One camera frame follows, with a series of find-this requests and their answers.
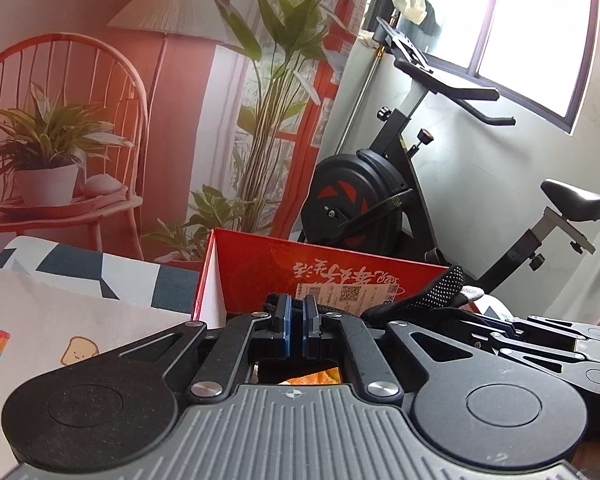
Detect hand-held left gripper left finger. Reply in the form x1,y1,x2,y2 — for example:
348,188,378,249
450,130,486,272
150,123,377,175
115,296,296,403

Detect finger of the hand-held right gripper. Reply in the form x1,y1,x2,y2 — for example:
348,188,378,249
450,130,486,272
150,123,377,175
452,327,588,376
472,312,588,343

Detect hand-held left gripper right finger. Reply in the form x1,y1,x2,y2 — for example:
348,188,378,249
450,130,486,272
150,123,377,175
302,296,463,403

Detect red strawberry print cardboard box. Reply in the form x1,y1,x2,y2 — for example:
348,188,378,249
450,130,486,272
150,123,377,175
192,228,453,328

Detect black exercise bike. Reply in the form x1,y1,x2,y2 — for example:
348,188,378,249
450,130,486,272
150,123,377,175
297,16,600,296

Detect white printed tablecloth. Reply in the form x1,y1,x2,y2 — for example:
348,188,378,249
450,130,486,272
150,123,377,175
0,235,513,466

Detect thin metal pole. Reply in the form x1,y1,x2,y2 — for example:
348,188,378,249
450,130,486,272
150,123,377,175
347,15,398,156

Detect dark framed window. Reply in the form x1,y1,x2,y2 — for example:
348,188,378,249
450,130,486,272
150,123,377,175
380,0,600,136

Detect white plastic bag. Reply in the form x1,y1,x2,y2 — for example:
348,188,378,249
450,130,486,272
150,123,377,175
392,0,428,25

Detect printed room scene wall tapestry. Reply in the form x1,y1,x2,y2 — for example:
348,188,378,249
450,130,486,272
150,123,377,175
0,0,376,271

